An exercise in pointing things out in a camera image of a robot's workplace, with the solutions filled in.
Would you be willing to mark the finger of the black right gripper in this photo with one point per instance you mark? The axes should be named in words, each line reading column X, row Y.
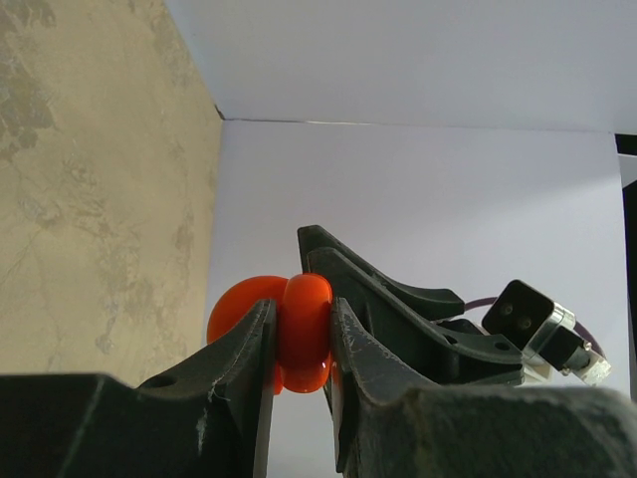
column 410, row 337
column 431, row 304

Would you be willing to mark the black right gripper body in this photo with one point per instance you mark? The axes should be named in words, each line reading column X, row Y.
column 466, row 334

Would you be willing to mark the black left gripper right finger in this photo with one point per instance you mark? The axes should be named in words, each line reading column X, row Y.
column 390, row 421

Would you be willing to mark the orange round cap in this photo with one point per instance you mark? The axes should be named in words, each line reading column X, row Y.
column 303, row 303

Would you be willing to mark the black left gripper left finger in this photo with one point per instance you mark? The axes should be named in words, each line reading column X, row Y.
column 208, row 416

